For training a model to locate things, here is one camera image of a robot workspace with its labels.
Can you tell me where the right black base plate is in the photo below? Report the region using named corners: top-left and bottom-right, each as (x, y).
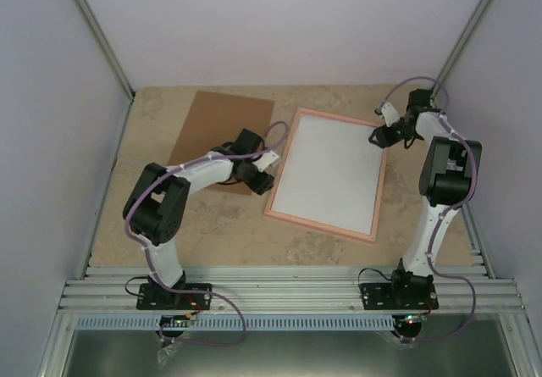
top-left (358, 282), bottom-right (440, 310)

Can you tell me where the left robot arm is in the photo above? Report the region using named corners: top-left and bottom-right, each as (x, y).
top-left (122, 129), bottom-right (280, 313)

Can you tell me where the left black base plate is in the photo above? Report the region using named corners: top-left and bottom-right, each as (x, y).
top-left (135, 281), bottom-right (213, 312)

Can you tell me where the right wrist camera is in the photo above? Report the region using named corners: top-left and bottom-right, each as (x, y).
top-left (375, 102), bottom-right (401, 127)

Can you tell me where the right corner aluminium post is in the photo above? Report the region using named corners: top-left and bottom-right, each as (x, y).
top-left (433, 0), bottom-right (495, 96)

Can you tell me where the aluminium rail base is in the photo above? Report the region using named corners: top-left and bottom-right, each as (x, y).
top-left (38, 258), bottom-right (541, 376)

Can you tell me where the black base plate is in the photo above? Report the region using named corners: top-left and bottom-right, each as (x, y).
top-left (358, 282), bottom-right (440, 310)
top-left (135, 281), bottom-right (213, 312)

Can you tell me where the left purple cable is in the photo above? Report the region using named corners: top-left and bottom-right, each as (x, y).
top-left (125, 121), bottom-right (291, 347)

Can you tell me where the blue grey cable duct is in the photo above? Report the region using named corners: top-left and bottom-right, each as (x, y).
top-left (76, 314), bottom-right (395, 331)

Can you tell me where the brown backing board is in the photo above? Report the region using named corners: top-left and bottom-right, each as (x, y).
top-left (167, 90), bottom-right (276, 198)

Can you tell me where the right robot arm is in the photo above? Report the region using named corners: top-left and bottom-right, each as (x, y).
top-left (359, 89), bottom-right (482, 310)

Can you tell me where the white paper sheet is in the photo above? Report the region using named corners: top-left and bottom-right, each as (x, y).
top-left (270, 112), bottom-right (384, 236)

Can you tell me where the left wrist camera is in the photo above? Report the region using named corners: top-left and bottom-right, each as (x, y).
top-left (252, 149), bottom-right (280, 172)

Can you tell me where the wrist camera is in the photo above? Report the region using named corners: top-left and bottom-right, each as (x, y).
top-left (375, 102), bottom-right (401, 127)
top-left (252, 149), bottom-right (280, 172)

